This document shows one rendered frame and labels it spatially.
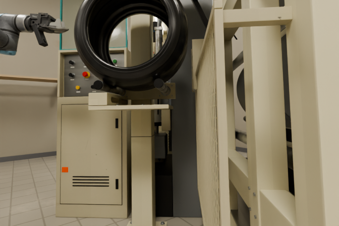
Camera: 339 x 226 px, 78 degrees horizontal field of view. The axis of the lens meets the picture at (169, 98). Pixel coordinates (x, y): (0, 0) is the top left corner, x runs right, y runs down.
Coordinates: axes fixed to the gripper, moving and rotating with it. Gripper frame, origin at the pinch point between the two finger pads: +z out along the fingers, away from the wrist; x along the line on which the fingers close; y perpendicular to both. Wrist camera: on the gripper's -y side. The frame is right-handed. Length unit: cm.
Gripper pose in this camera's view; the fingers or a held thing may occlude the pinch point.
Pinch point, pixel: (65, 30)
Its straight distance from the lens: 127.3
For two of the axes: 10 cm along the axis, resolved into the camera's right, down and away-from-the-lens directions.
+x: 0.7, 0.6, 10.0
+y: 1.0, -9.9, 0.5
